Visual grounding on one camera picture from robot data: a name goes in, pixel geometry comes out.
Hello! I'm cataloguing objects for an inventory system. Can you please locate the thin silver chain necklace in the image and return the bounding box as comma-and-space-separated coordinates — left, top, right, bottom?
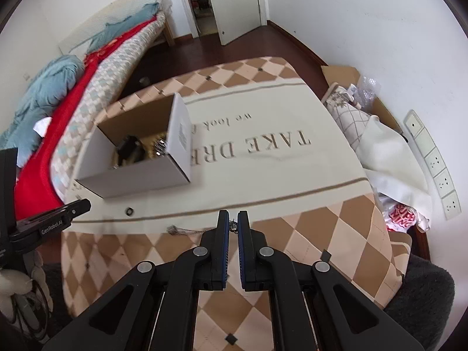
166, 217, 240, 237

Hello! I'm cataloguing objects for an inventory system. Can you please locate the thick silver chain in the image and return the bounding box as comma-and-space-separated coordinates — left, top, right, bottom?
151, 135, 170, 159

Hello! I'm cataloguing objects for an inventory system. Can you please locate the red blanket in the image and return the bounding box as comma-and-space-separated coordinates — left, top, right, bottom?
14, 18, 158, 219

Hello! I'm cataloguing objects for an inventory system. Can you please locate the white paper on bed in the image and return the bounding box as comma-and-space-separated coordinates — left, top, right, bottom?
33, 116, 51, 138

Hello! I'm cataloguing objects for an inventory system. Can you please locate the beige checkered tablecloth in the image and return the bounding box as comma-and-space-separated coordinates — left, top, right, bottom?
51, 59, 420, 350

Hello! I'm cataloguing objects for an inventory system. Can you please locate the plush toy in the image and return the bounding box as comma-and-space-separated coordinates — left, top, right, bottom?
1, 250, 53, 341

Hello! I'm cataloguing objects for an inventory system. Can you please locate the blue quilt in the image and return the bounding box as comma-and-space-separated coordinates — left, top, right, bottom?
1, 2, 159, 169

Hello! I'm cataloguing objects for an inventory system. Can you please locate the black smart watch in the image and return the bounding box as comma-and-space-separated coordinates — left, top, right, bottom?
117, 135, 146, 166

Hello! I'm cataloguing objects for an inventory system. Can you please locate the white cardboard box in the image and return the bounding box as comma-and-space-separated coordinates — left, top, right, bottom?
75, 93, 192, 199

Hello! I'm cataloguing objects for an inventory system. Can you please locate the checkered bed sheet mattress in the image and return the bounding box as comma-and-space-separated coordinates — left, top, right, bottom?
49, 11, 166, 203

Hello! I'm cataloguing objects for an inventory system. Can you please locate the red white plastic bag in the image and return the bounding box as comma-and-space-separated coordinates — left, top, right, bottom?
383, 203, 418, 233

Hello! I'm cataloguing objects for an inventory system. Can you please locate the white cloth pile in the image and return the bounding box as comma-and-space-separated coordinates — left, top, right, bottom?
321, 83, 432, 232

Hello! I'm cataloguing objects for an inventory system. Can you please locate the dark fuzzy rug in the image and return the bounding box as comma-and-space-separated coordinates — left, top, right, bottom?
384, 254, 455, 350

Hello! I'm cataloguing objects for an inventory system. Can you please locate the brown cardboard box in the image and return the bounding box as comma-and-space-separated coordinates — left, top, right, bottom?
321, 66, 403, 135

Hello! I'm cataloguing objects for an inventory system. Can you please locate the white power strip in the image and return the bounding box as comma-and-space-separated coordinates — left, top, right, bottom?
404, 109, 462, 220

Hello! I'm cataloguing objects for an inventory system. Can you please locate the white headboard pillow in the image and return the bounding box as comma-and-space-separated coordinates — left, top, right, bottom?
59, 0, 172, 54

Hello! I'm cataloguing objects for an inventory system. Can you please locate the white door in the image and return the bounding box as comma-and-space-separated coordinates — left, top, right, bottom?
211, 0, 261, 46

